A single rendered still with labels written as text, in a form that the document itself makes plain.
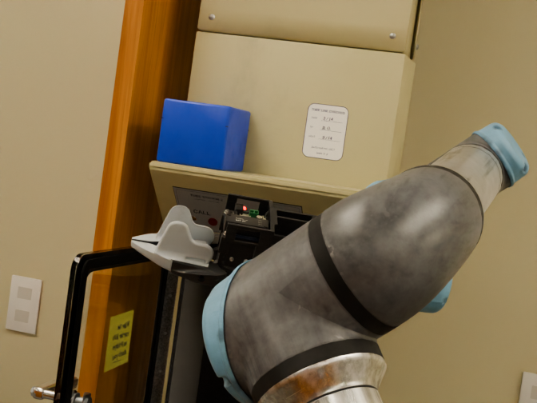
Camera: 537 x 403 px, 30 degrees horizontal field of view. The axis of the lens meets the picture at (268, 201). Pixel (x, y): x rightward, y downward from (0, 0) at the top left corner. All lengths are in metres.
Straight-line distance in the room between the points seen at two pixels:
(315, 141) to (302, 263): 0.66
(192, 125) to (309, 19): 0.24
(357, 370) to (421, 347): 1.08
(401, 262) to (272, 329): 0.12
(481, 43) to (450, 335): 0.54
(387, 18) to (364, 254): 0.71
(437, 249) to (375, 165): 0.64
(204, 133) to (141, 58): 0.16
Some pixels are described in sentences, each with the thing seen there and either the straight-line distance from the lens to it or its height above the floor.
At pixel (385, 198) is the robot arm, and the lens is 0.82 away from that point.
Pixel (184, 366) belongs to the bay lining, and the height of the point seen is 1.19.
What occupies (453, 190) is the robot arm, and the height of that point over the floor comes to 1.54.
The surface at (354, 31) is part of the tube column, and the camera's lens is 1.47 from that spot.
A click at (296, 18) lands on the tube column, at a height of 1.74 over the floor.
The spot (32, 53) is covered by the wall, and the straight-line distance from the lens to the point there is 2.15.
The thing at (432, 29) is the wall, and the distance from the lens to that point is 1.89.
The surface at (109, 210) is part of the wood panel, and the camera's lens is 1.48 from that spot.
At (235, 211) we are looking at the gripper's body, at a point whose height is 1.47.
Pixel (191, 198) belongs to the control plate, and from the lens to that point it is 1.44.
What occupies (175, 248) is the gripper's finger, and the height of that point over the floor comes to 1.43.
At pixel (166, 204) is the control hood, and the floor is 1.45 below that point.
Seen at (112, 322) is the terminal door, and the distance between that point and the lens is 1.37.
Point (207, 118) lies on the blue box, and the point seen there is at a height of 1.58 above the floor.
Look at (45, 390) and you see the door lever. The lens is 1.33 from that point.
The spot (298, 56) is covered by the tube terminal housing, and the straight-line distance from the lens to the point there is 1.48.
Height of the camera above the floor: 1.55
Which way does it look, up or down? 3 degrees down
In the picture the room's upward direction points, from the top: 8 degrees clockwise
